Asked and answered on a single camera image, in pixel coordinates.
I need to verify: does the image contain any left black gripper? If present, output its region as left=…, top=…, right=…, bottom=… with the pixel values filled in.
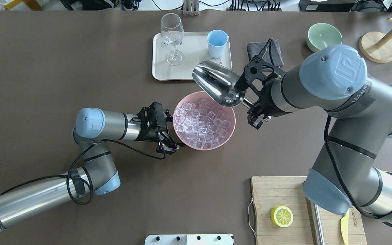
left=136, top=102, right=185, bottom=155

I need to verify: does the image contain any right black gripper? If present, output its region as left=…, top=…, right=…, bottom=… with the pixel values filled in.
left=234, top=56, right=286, bottom=130

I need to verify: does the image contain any pink bowl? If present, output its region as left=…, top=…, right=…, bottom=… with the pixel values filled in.
left=173, top=91, right=236, bottom=151

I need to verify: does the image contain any steel ice scoop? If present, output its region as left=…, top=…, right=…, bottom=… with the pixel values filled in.
left=192, top=60, right=253, bottom=109

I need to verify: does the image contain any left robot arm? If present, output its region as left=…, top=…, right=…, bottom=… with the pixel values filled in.
left=0, top=102, right=184, bottom=233

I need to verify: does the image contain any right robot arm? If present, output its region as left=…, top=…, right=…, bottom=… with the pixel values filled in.
left=234, top=45, right=392, bottom=227

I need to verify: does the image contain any pile of clear ice cubes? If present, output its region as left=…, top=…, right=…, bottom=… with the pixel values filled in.
left=175, top=98, right=231, bottom=149

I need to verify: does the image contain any light blue cup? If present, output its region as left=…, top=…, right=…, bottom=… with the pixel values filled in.
left=207, top=29, right=229, bottom=58

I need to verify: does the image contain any wooden cup tree stand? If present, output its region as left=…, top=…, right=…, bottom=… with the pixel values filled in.
left=358, top=17, right=392, bottom=64

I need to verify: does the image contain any grey folded cloth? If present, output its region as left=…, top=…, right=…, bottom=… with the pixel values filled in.
left=246, top=39, right=284, bottom=68

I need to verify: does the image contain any cream rabbit tray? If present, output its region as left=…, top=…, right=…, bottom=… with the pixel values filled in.
left=151, top=32, right=232, bottom=81

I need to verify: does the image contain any half lemon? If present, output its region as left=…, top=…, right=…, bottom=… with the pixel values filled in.
left=270, top=205, right=294, bottom=228

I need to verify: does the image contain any bamboo cutting board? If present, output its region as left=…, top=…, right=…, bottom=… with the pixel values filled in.
left=251, top=176, right=367, bottom=245

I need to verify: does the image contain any clear wine glass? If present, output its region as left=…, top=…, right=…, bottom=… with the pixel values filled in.
left=161, top=13, right=184, bottom=66

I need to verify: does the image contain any green bowl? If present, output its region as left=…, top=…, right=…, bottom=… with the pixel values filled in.
left=306, top=23, right=343, bottom=53

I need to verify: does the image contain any steel muddler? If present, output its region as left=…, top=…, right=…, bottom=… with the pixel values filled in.
left=310, top=202, right=326, bottom=245

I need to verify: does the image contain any yellow plastic knife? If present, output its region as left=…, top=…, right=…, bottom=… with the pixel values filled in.
left=340, top=209, right=350, bottom=245

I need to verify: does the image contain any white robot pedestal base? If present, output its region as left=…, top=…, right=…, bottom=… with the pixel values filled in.
left=144, top=234, right=234, bottom=245

